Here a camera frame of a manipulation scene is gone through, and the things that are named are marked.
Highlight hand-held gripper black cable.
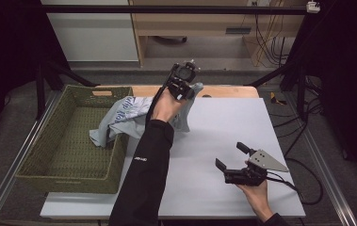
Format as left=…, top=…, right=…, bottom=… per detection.
left=144, top=64, right=177, bottom=126
left=265, top=156, right=325, bottom=207

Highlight black frame bar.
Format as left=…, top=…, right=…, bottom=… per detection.
left=40, top=4, right=308, bottom=15

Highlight wooden desk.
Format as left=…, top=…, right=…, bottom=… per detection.
left=128, top=0, right=306, bottom=68

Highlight light blue printed t-shirt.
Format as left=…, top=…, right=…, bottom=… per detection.
left=89, top=82, right=204, bottom=149

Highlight white cabinet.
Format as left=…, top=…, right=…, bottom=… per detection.
left=40, top=0, right=139, bottom=62

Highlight black curtain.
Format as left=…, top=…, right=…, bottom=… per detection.
left=287, top=0, right=357, bottom=183
left=0, top=0, right=71, bottom=149

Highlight yellow black tape piece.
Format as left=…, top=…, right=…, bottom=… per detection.
left=269, top=91, right=287, bottom=106

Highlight white table mat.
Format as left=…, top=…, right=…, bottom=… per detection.
left=40, top=96, right=307, bottom=219

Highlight left hand-held gripper black cable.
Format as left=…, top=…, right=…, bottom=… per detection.
left=144, top=64, right=177, bottom=126

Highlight hanging desk cables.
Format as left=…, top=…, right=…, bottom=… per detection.
left=251, top=13, right=291, bottom=68

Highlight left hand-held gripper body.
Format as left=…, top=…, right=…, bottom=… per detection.
left=166, top=60, right=200, bottom=102

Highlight right hand-held gripper black cable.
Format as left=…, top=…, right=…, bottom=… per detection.
left=265, top=156, right=325, bottom=207

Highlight person's right hand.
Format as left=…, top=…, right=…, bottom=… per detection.
left=235, top=179, right=275, bottom=222

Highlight black floor cables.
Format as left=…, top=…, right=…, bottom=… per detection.
left=268, top=74, right=328, bottom=158

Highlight grey power strip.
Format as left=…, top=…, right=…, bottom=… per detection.
left=224, top=26, right=252, bottom=35

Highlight green woven basket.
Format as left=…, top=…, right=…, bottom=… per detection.
left=15, top=84, right=134, bottom=195

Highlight black stand legs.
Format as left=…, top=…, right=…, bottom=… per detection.
left=35, top=58, right=101, bottom=121
left=244, top=59, right=310, bottom=121

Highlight aluminium rail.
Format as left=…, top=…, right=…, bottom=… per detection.
left=0, top=89, right=61, bottom=226
left=286, top=93, right=357, bottom=226

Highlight white plug adapter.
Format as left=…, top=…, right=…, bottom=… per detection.
left=305, top=1, right=321, bottom=14

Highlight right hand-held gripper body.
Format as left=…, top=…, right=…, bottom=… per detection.
left=224, top=148, right=290, bottom=187

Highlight person's left hand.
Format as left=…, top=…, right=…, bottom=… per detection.
left=150, top=89, right=189, bottom=123

